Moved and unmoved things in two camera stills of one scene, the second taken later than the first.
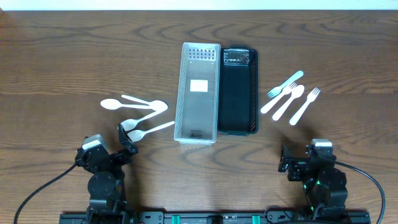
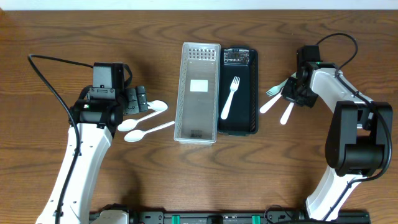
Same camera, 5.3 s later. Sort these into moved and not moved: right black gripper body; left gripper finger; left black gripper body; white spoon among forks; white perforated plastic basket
Moved: right black gripper body; left black gripper body; white spoon among forks; left gripper finger
Not moved: white perforated plastic basket
